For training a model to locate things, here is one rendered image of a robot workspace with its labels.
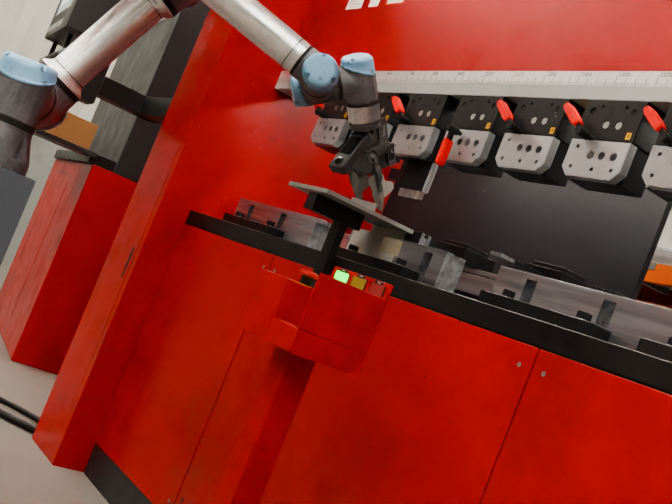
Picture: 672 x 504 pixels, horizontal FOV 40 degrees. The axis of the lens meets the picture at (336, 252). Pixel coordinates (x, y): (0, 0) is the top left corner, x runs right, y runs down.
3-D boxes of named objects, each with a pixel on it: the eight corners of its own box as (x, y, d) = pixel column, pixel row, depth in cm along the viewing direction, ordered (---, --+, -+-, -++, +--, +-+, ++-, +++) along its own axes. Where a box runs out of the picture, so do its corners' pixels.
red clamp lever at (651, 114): (646, 101, 170) (668, 135, 163) (659, 111, 172) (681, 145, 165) (639, 108, 171) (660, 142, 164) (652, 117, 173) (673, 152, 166)
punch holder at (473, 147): (435, 158, 220) (460, 94, 221) (460, 172, 225) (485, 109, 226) (476, 163, 208) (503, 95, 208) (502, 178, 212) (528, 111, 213)
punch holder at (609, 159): (558, 174, 187) (587, 98, 188) (584, 190, 191) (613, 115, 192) (616, 181, 174) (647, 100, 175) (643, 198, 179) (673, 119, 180)
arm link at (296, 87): (289, 67, 202) (339, 59, 203) (288, 78, 214) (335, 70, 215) (296, 102, 202) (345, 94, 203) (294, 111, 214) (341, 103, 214)
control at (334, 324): (238, 326, 179) (273, 239, 180) (303, 349, 188) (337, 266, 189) (288, 352, 162) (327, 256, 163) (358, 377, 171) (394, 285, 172)
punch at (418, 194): (394, 194, 234) (408, 159, 235) (400, 197, 235) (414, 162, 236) (418, 198, 226) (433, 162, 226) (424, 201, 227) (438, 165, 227)
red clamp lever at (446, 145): (431, 162, 214) (447, 122, 215) (444, 169, 216) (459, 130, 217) (436, 162, 212) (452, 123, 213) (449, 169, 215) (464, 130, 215)
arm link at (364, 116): (362, 110, 208) (337, 105, 214) (364, 129, 210) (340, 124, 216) (385, 100, 213) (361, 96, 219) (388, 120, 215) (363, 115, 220)
